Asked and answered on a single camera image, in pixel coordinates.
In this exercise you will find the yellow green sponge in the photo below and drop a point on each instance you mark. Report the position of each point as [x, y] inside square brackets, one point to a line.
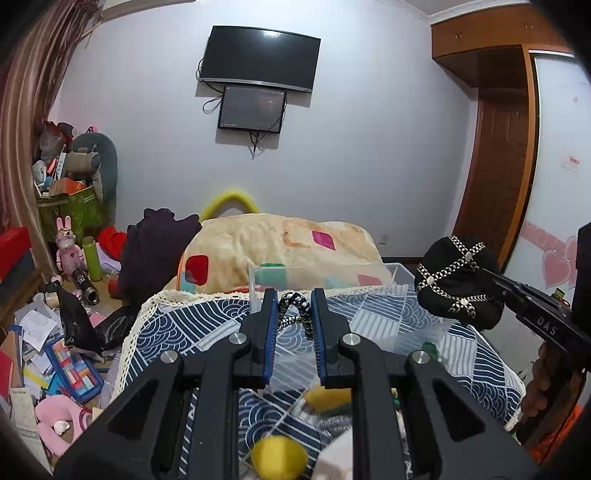
[323, 400]

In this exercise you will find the black knit hat with chains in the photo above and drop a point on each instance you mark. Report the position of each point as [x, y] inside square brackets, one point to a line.
[452, 282]

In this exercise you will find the large wall-mounted black television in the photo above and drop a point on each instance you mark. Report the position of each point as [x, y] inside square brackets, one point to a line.
[256, 56]

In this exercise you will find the small wall-mounted black monitor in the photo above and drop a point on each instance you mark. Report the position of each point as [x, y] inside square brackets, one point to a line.
[252, 109]

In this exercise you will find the dark purple garment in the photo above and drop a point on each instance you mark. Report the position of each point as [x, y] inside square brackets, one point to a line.
[152, 252]

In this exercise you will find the black plastic bag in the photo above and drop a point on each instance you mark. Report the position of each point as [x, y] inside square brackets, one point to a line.
[80, 335]

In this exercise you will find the clear plastic storage box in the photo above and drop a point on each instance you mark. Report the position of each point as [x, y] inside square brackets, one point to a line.
[378, 300]

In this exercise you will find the black cylinder bottle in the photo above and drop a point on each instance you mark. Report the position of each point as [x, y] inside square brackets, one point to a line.
[89, 293]

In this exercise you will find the red cloth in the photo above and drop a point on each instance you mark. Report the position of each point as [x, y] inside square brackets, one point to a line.
[112, 242]

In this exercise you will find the yellow fuzzy ball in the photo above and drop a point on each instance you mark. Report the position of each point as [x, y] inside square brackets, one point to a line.
[278, 458]

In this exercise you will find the colourful striped blue box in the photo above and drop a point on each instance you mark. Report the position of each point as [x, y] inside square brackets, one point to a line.
[78, 377]

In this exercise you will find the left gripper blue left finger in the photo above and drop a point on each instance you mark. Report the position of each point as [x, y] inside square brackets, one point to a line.
[271, 314]

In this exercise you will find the brown wooden door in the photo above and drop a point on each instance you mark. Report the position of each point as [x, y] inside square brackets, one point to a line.
[499, 157]

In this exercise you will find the beige blanket with coloured patches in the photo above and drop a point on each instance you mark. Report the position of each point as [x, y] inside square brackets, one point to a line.
[292, 253]

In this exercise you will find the grey-green plush toy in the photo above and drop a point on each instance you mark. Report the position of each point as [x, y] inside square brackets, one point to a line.
[93, 159]

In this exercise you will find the striped red-brown curtain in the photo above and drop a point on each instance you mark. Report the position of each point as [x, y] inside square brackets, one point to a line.
[31, 76]

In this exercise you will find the green knit hat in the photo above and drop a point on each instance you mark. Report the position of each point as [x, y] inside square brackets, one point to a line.
[427, 353]

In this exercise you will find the pink neck pillow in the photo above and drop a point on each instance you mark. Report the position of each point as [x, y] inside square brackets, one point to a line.
[57, 411]

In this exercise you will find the red box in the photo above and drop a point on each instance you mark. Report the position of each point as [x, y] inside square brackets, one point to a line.
[14, 243]

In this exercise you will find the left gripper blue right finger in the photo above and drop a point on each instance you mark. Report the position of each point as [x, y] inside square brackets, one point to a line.
[319, 310]

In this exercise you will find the cream drawstring bag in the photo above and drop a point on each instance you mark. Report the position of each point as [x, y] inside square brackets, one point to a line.
[336, 461]

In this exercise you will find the blue white patterned bedspread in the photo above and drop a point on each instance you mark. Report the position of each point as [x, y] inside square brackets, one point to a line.
[191, 324]

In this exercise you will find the green cylinder bottle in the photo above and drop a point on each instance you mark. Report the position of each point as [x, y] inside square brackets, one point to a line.
[92, 260]

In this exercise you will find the pink bunny figure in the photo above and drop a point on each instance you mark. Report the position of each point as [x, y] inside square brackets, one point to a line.
[69, 255]

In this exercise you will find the person's right hand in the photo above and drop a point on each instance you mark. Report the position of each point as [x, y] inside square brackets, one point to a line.
[544, 373]

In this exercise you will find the green cardboard box of clutter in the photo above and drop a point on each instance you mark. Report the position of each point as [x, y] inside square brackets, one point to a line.
[88, 214]

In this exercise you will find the wooden wardrobe with white door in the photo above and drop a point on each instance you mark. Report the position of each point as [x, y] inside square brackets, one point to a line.
[512, 45]

